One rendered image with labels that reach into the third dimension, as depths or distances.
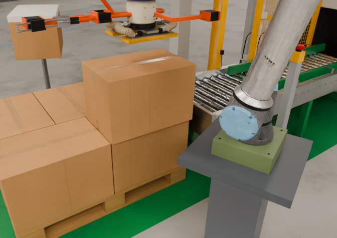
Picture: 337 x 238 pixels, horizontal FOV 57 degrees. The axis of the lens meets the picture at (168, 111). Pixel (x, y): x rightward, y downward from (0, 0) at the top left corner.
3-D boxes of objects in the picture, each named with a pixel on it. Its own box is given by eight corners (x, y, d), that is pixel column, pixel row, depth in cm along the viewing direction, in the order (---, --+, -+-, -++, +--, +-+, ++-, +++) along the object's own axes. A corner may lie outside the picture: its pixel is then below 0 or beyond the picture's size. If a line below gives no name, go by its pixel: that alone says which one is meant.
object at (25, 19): (41, 25, 154) (39, 15, 151) (45, 28, 148) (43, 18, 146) (23, 27, 149) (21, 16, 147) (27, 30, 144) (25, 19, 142)
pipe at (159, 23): (153, 21, 201) (154, 12, 198) (176, 29, 183) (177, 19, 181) (106, 27, 183) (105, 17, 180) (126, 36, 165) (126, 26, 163)
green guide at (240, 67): (316, 48, 377) (318, 41, 372) (324, 50, 369) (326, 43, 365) (221, 72, 293) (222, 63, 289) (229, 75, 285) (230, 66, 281)
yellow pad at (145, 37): (168, 32, 191) (169, 24, 188) (178, 36, 184) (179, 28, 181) (120, 40, 173) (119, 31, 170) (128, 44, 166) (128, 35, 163)
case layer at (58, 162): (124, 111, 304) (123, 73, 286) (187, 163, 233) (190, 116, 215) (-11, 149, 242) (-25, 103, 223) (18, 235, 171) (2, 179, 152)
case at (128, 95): (160, 97, 241) (161, 47, 222) (192, 119, 212) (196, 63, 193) (87, 116, 210) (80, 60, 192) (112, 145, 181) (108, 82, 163)
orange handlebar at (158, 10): (174, 11, 196) (174, 5, 194) (206, 19, 174) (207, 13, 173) (19, 26, 147) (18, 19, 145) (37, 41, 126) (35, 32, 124)
